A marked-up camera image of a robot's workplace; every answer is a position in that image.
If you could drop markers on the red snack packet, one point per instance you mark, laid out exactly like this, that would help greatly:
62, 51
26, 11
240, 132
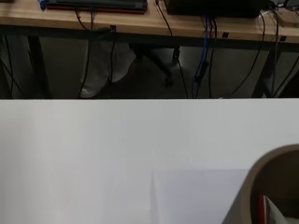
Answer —
261, 211

